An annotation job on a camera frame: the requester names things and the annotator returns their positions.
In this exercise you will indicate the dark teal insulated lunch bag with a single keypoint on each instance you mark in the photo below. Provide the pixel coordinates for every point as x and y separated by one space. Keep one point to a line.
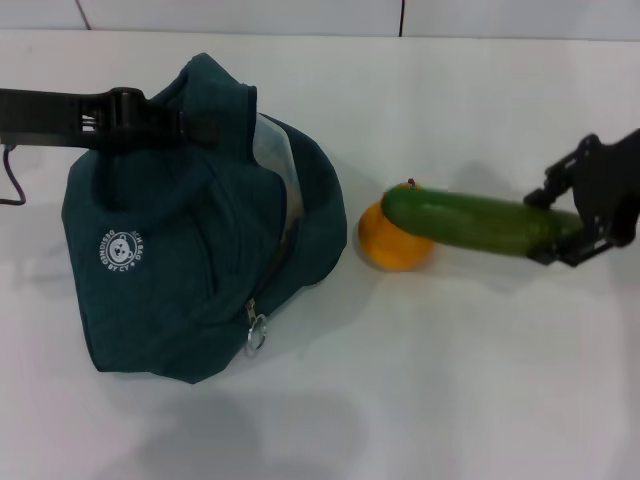
175 260

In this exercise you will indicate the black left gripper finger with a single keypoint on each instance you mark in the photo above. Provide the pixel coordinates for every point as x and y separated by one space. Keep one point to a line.
135 122

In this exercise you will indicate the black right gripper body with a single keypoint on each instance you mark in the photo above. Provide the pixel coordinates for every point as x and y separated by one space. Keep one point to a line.
617 195

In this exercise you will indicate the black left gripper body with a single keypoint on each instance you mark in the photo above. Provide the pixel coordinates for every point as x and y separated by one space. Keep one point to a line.
35 117

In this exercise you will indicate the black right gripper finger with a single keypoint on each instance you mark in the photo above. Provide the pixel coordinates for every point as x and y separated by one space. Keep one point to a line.
562 172
570 247

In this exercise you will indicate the yellow orange pear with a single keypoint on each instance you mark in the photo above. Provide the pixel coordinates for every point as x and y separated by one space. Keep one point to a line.
395 247

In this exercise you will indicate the green cucumber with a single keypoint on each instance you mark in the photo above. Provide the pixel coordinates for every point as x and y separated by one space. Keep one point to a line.
475 222

